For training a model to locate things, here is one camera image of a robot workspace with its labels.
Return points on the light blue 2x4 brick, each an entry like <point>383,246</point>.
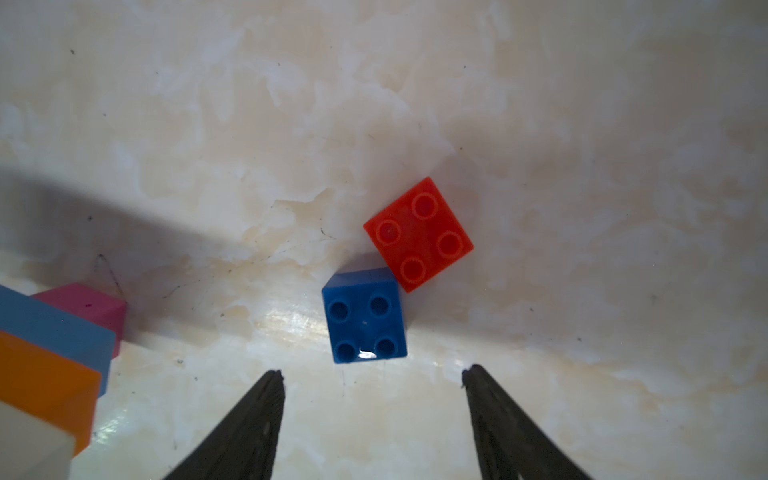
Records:
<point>59,332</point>

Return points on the white lego plate brick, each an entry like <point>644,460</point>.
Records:
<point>32,448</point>

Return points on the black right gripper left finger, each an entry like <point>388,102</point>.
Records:
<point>244,444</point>

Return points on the pink lego brick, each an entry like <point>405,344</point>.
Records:
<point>94,306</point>

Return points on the small blue 2x2 brick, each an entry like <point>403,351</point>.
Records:
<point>364,316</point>

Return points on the red 2x4 lego brick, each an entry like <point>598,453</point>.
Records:
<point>418,235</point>

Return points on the orange lego brick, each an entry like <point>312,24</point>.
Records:
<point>50,387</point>

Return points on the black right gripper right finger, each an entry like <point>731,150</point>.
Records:
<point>508,442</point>

